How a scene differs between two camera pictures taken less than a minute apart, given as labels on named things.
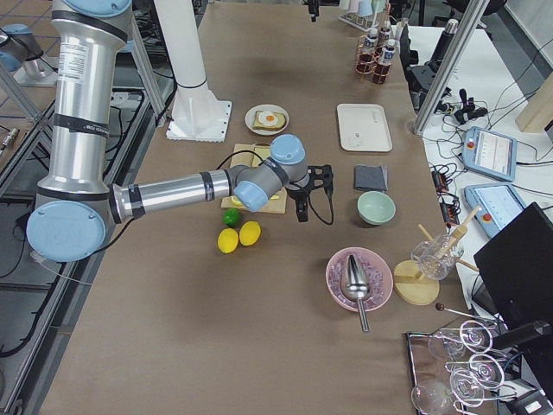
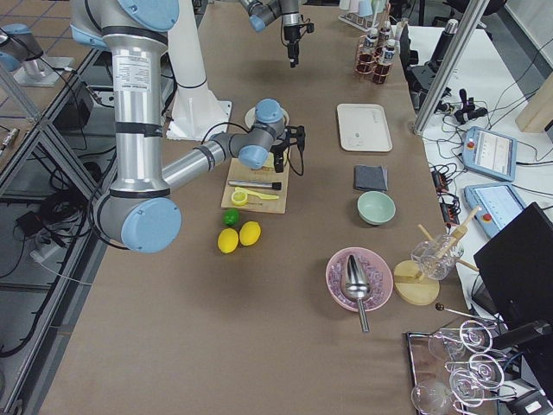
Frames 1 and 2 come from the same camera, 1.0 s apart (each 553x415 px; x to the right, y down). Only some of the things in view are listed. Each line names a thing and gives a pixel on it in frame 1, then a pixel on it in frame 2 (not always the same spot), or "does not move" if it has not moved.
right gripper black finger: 301,211 → 279,164
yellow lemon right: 250,233 does not move
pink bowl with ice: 378,270 does not move
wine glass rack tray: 459,370 does not move
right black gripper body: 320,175 → 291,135
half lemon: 235,201 does not move
